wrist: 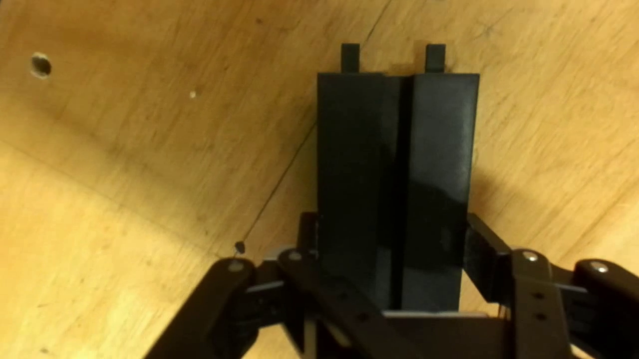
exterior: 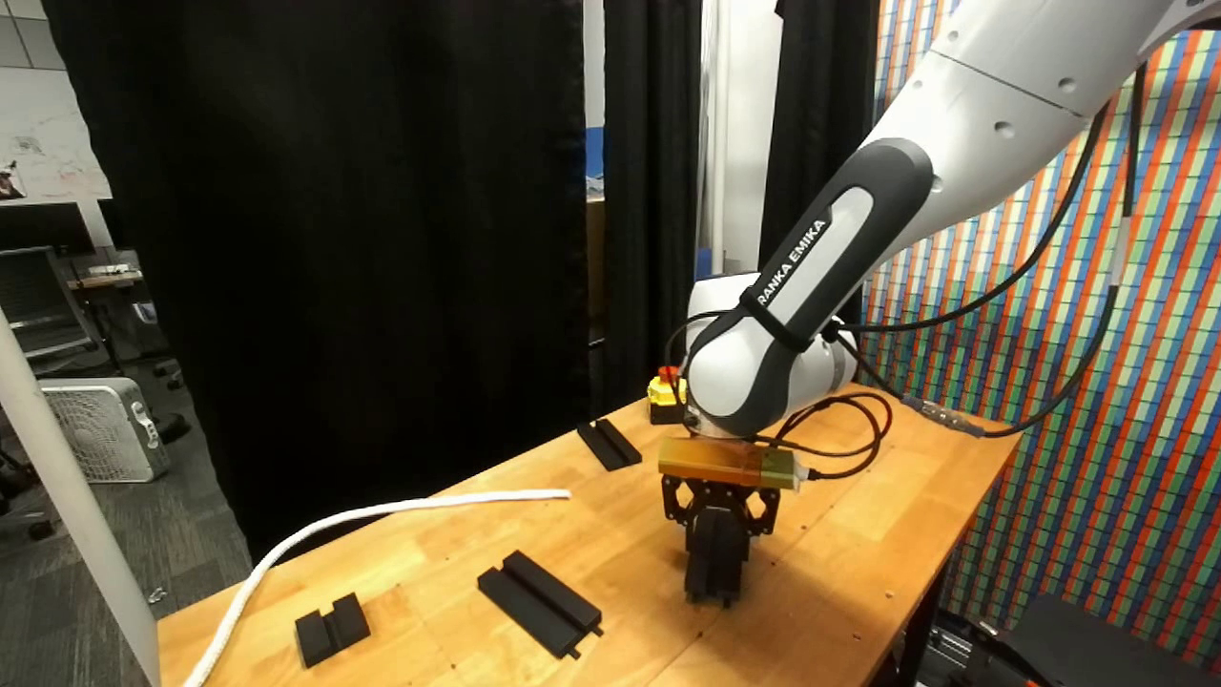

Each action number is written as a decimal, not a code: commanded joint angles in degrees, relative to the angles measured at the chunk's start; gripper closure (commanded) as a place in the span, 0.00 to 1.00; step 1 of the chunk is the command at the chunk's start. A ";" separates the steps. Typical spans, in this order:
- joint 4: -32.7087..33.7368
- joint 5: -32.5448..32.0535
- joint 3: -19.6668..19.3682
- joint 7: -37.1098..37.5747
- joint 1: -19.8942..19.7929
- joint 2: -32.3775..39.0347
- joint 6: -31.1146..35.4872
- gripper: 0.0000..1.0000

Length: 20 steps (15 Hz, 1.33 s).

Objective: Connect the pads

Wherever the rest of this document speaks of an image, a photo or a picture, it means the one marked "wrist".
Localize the long black track pad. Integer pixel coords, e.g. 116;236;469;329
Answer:
315;42;481;315

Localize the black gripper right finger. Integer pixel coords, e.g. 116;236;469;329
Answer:
465;212;639;359

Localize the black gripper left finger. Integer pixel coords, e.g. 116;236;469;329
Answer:
142;212;401;359

